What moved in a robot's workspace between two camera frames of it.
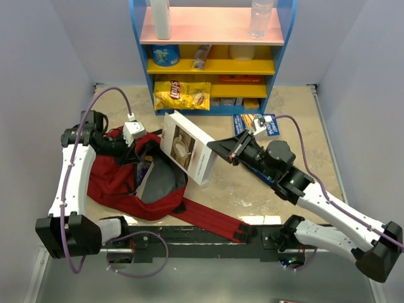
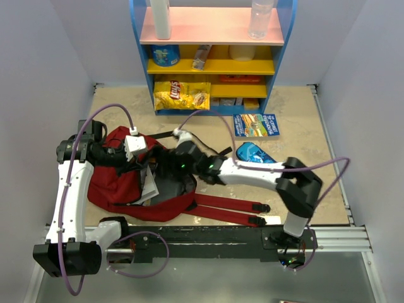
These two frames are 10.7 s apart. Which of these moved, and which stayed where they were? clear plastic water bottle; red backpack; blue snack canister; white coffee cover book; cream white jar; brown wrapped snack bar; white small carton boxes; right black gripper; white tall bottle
Moved: right black gripper; red backpack; white coffee cover book
Stayed: white small carton boxes; clear plastic water bottle; white tall bottle; blue snack canister; cream white jar; brown wrapped snack bar
